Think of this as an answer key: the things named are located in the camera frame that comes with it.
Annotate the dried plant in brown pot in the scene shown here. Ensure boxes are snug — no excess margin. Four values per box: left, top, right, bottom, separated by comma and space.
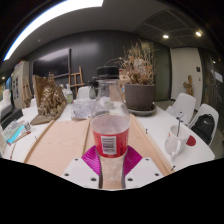
118, 39, 159, 112

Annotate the white cabinet with pictures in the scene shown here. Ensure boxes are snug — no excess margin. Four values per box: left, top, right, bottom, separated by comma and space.
11, 60, 34, 109

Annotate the black flat case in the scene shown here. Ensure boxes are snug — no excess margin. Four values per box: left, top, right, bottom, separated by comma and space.
0, 107, 24, 129

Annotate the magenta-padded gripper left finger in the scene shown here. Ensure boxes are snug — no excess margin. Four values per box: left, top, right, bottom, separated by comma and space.
61, 144, 101, 190

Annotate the wooden easel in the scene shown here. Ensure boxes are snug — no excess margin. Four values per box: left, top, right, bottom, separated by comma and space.
68, 65, 85, 98

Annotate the grey plant saucer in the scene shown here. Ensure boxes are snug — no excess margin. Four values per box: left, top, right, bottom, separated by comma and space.
126, 103, 158, 117

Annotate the colourful plastic-wrapped pack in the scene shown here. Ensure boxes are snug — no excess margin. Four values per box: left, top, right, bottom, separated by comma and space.
1, 119, 33, 146

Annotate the printed newspaper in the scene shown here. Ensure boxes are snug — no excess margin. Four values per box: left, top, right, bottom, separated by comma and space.
69, 98, 98, 121

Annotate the grey spray bottle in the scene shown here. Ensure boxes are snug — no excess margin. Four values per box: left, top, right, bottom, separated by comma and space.
88, 77, 99, 100

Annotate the clear red-labelled water bottle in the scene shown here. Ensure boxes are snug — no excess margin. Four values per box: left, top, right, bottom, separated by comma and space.
89, 65, 131, 191

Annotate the tall wooden figure sculpture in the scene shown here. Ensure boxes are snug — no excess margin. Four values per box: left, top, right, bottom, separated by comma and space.
182, 74, 195, 98

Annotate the metal spoon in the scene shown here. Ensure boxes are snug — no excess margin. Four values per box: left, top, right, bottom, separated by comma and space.
175, 114, 185, 138

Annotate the dark wall screen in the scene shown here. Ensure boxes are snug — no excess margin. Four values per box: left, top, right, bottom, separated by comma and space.
32, 48, 72, 79

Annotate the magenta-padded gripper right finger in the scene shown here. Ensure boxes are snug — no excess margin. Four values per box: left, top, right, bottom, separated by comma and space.
121, 144, 164, 190

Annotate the white shell chair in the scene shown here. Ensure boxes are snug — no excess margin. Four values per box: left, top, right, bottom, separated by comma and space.
187, 103, 220, 148
165, 92, 197, 126
75, 85, 92, 101

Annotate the white ceramic mug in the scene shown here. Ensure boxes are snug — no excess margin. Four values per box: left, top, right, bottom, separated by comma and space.
164, 124, 190, 158

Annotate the black backpack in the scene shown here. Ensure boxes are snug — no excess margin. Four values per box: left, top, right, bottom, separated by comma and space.
190, 113, 215, 145

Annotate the small green-labelled bottle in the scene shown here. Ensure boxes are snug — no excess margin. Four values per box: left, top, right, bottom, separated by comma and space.
65, 83, 74, 105

